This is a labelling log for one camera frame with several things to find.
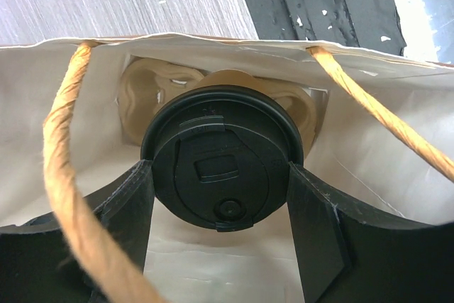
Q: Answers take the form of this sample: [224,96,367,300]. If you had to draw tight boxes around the brown paper bag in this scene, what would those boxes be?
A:
[1,33,453,302]

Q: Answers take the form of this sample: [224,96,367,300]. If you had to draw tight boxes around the brown paper coffee cup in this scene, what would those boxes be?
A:
[194,70,264,92]

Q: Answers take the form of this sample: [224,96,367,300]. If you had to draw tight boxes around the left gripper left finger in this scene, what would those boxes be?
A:
[0,159,155,303]

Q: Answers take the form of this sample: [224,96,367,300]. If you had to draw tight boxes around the black cup lid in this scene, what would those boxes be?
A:
[140,85,304,232]

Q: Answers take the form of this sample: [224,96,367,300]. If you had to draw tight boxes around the white slotted cable duct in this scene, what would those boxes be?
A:
[394,0,439,62]

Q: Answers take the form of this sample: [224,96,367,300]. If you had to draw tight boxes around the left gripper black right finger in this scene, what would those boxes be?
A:
[287,165,453,302]

